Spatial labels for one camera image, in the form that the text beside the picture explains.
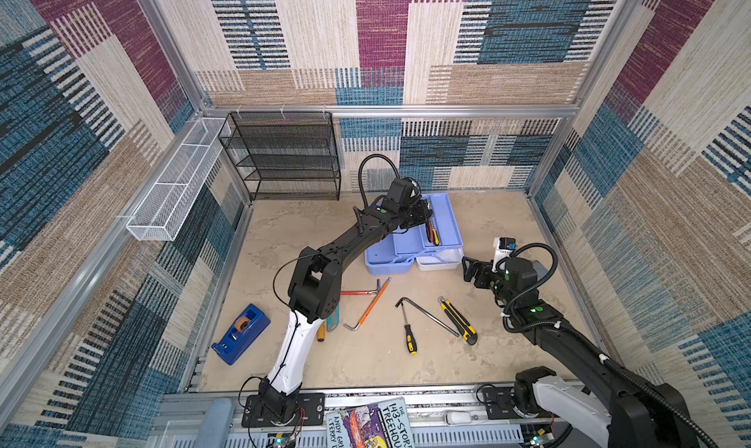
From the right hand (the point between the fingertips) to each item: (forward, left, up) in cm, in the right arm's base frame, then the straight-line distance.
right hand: (476, 263), depth 85 cm
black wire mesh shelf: (+47, +62, +4) cm, 78 cm away
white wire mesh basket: (+2, +80, +22) cm, 83 cm away
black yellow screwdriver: (-16, +20, -11) cm, 28 cm away
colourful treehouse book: (-37, +28, -10) cm, 47 cm away
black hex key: (-9, +15, -12) cm, 21 cm away
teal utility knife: (-11, +42, -11) cm, 45 cm away
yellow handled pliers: (+9, +10, 0) cm, 14 cm away
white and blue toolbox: (+9, +21, -6) cm, 24 cm away
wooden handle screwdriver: (-15, +45, -11) cm, 49 cm away
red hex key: (-2, +33, -13) cm, 36 cm away
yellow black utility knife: (-16, +3, -12) cm, 20 cm away
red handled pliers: (+10, +12, +3) cm, 16 cm away
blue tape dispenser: (-14, +65, -6) cm, 66 cm away
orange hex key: (-6, +31, -13) cm, 34 cm away
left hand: (+17, +10, +5) cm, 20 cm away
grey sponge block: (+4, -24, -12) cm, 27 cm away
